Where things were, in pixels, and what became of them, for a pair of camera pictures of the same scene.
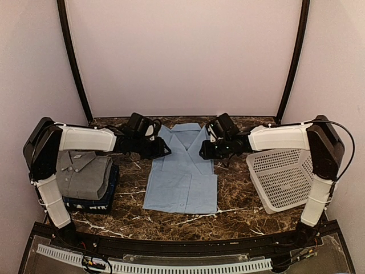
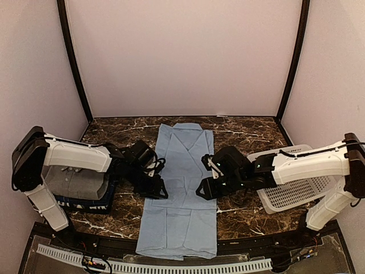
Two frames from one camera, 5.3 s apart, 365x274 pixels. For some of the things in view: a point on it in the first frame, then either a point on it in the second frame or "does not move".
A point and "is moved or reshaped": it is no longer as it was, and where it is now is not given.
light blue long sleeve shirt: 182,181 is moved or reshaped
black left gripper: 158,150 -> 152,191
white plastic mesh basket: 282,177 does not move
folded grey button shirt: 82,174 does not move
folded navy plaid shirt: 102,206 does not move
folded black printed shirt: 104,205 does not move
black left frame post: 61,8 does not move
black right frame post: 304,20 does not move
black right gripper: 207,153 -> 211,192
